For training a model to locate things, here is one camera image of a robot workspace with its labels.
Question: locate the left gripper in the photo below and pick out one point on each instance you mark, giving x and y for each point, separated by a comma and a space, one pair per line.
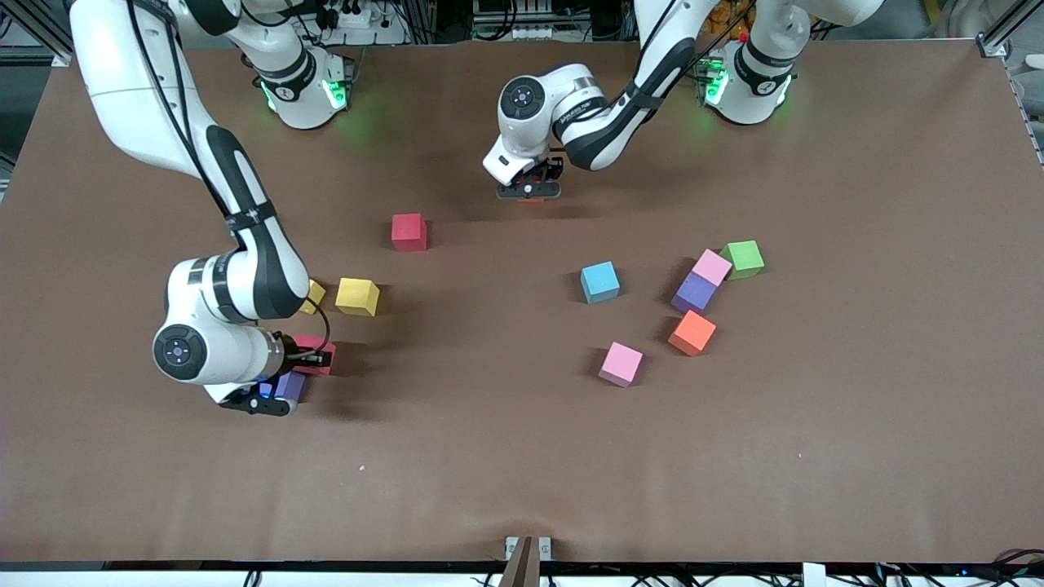
552, 169

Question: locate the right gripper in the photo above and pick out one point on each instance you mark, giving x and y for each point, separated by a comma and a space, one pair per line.
295, 355

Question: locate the red foam cube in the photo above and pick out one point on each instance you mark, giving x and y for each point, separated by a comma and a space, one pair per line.
408, 231
318, 369

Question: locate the purple foam cube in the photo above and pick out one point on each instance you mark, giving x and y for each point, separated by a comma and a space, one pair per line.
693, 292
289, 387

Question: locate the yellow foam cube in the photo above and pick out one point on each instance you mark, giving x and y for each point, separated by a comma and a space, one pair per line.
356, 295
314, 295

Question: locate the blue foam cube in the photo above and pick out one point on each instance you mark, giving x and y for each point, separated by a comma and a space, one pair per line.
599, 281

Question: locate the pink foam cube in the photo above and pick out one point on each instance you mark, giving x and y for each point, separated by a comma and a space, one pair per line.
712, 267
621, 363

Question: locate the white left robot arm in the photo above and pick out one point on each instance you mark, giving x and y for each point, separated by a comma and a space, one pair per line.
563, 90

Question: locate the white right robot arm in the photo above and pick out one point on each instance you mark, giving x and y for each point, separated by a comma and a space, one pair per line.
130, 98

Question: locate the white electronics box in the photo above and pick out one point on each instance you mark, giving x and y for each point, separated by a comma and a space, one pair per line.
530, 33

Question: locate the brown table cover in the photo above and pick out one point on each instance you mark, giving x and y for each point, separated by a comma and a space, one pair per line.
489, 456

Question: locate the green foam cube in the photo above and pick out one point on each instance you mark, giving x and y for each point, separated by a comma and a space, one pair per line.
744, 258

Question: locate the orange snack bags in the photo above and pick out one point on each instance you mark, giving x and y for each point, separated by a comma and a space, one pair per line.
728, 20

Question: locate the white power strip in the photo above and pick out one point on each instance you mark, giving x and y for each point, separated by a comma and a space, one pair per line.
355, 18

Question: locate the wooden strip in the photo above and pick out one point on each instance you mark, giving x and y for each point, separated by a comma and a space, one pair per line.
518, 567

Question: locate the white label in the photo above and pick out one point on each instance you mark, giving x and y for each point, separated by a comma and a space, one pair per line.
813, 575

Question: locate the metal table edge bracket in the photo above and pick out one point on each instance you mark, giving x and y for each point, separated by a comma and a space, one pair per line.
510, 548

